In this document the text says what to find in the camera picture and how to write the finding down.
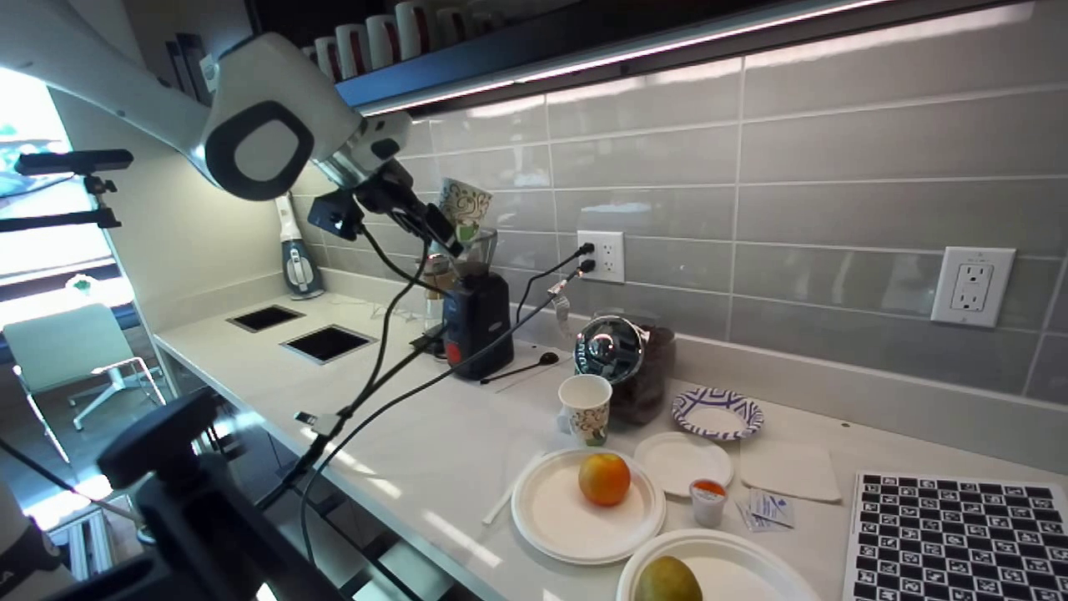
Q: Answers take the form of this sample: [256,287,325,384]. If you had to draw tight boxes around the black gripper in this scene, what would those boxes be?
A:
[308,160,463,258]

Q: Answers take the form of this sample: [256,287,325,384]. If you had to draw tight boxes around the patterned paper cup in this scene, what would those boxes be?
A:
[441,180,492,239]
[558,375,613,446]

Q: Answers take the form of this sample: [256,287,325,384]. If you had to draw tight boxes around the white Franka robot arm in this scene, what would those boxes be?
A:
[0,0,463,255]

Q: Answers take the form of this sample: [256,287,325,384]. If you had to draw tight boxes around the patterned paper cup on counter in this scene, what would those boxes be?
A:
[558,375,613,446]

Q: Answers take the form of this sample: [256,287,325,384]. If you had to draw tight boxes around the small sauce cup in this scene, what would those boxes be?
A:
[690,476,729,529]

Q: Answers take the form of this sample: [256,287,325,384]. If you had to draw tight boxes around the black coffee grinder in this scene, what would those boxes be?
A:
[445,224,515,381]

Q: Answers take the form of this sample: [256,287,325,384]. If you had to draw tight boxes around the hand blender in charger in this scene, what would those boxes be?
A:
[273,198,325,296]

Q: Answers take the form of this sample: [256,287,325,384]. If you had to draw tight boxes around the chrome kettle on base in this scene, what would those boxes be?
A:
[574,316,674,430]

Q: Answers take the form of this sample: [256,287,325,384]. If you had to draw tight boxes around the large white paper plate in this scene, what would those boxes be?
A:
[510,452,669,564]

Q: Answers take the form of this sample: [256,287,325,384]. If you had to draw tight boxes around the orange fruit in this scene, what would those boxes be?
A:
[578,453,632,507]

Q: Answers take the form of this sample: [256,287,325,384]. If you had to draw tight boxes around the small white paper plate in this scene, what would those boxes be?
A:
[634,430,736,496]

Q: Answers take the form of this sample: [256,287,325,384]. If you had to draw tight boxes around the blue patterned paper bowl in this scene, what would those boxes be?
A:
[672,387,763,444]

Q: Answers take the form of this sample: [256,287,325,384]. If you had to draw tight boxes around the white chair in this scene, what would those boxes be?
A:
[4,305,163,427]

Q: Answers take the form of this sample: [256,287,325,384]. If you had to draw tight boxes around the yellow green fruit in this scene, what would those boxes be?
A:
[634,555,706,601]

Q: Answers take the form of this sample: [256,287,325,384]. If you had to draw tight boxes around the white plate with green fruit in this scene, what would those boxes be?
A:
[613,529,818,601]

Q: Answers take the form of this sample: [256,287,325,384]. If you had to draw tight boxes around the sauce packet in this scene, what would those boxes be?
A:
[745,491,795,531]

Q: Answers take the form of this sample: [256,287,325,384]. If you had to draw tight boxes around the white paper napkin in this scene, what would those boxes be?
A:
[740,442,841,503]

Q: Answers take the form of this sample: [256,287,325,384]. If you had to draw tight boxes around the checkerboard calibration board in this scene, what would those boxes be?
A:
[845,470,1068,601]

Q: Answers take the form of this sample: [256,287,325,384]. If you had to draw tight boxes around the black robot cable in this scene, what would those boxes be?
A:
[259,213,449,513]

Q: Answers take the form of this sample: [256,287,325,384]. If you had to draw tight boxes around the white wall outlet left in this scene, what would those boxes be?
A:
[578,230,624,280]

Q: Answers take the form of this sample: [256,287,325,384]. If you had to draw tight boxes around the white wall outlet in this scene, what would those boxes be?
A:
[933,248,1014,327]
[578,230,624,280]

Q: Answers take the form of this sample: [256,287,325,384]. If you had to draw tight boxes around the black wall shelf unit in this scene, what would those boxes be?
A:
[123,0,1068,154]

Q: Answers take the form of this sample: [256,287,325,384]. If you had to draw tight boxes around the white mug red handle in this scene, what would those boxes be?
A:
[365,12,397,70]
[333,22,365,79]
[395,0,423,60]
[314,38,340,83]

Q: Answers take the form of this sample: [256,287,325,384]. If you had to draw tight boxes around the black camera on tripod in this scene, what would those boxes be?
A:
[0,146,138,238]

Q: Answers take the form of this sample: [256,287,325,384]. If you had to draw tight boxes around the black foreground camera mount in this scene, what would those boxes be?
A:
[0,393,343,601]

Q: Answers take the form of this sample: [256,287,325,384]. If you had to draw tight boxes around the white wall outlet right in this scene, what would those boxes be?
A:
[933,248,1014,327]

